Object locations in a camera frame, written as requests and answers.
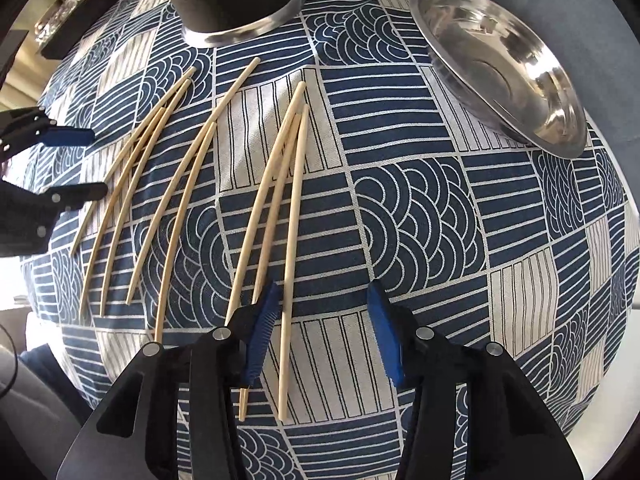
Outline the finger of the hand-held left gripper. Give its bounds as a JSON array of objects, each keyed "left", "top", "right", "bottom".
[
  {"left": 0, "top": 106, "right": 96, "bottom": 161},
  {"left": 0, "top": 181, "right": 109, "bottom": 257}
]

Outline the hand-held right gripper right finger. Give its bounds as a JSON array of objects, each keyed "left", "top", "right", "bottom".
[{"left": 366, "top": 282, "right": 585, "bottom": 480}]

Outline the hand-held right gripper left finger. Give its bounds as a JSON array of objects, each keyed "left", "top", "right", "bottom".
[{"left": 56, "top": 281, "right": 281, "bottom": 480}]

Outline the group of bamboo chopsticks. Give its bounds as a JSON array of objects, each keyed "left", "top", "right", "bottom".
[{"left": 71, "top": 57, "right": 310, "bottom": 422}]

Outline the crumpled foil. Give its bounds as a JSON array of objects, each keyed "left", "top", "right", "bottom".
[{"left": 35, "top": 0, "right": 83, "bottom": 43}]

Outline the blue patterned tablecloth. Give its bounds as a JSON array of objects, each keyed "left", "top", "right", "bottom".
[{"left": 17, "top": 0, "right": 640, "bottom": 480}]

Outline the stainless steel bowl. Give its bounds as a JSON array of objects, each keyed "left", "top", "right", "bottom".
[{"left": 409, "top": 0, "right": 588, "bottom": 158}]

